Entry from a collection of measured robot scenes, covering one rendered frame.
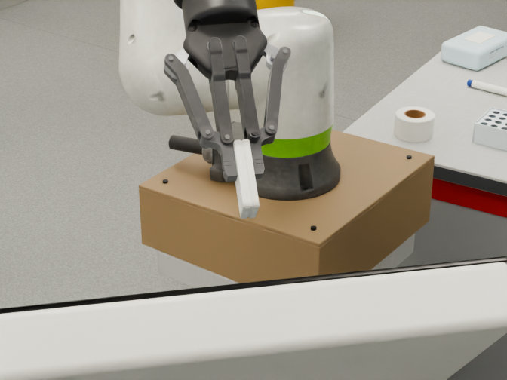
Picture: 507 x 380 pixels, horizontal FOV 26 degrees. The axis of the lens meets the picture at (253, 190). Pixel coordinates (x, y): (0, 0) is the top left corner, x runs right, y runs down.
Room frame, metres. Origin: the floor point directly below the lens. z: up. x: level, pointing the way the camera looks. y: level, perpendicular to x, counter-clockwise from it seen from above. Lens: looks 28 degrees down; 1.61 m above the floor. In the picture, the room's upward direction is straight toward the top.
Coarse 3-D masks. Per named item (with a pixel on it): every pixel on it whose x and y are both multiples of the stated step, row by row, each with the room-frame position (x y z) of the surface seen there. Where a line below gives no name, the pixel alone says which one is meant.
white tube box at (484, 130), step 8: (488, 112) 1.81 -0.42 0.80; (496, 112) 1.81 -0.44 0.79; (504, 112) 1.81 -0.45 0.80; (480, 120) 1.77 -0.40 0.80; (488, 120) 1.78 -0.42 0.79; (496, 120) 1.77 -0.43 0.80; (504, 120) 1.77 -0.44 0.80; (480, 128) 1.75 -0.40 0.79; (488, 128) 1.74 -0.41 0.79; (496, 128) 1.73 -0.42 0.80; (504, 128) 1.74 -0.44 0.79; (472, 136) 1.75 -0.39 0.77; (480, 136) 1.75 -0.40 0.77; (488, 136) 1.74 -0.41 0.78; (496, 136) 1.73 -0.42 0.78; (504, 136) 1.72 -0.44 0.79; (488, 144) 1.74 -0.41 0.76; (496, 144) 1.73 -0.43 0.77; (504, 144) 1.72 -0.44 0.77
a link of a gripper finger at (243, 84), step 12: (240, 36) 1.03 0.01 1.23; (240, 48) 1.02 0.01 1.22; (240, 60) 1.01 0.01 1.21; (240, 72) 1.00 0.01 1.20; (240, 84) 0.99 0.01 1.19; (240, 96) 0.99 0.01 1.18; (252, 96) 0.98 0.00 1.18; (240, 108) 0.99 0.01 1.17; (252, 108) 0.97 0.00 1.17; (252, 120) 0.96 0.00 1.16; (252, 132) 0.95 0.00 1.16
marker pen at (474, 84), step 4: (468, 80) 2.01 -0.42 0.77; (472, 80) 2.01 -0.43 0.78; (468, 84) 2.00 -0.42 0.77; (472, 84) 2.00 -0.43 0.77; (476, 84) 1.99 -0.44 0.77; (480, 84) 1.99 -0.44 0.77; (484, 84) 1.99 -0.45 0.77; (488, 84) 1.98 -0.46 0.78; (492, 84) 1.98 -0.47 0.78; (480, 88) 1.99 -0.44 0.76; (484, 88) 1.98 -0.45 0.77; (488, 88) 1.98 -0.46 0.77; (492, 88) 1.97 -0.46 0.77; (496, 88) 1.97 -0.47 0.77; (500, 88) 1.97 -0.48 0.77; (504, 88) 1.96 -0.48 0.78; (492, 92) 1.97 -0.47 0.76; (496, 92) 1.97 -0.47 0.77; (500, 92) 1.96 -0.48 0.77; (504, 92) 1.96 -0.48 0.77
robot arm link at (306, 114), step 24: (264, 24) 1.38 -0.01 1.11; (288, 24) 1.38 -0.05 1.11; (312, 24) 1.39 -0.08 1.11; (312, 48) 1.37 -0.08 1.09; (264, 72) 1.35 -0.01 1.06; (288, 72) 1.35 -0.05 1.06; (312, 72) 1.36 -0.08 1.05; (264, 96) 1.36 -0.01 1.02; (288, 96) 1.35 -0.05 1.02; (312, 96) 1.36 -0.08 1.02; (288, 120) 1.35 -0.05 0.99; (312, 120) 1.36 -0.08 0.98; (288, 144) 1.35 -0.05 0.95; (312, 144) 1.37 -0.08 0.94
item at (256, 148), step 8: (264, 128) 0.96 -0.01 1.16; (264, 136) 0.96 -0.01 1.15; (272, 136) 0.96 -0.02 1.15; (256, 144) 0.95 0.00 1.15; (264, 144) 0.96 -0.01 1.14; (256, 152) 0.94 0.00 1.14; (256, 160) 0.94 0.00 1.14; (256, 168) 0.93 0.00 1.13; (264, 168) 0.93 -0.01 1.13; (256, 176) 0.93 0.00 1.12
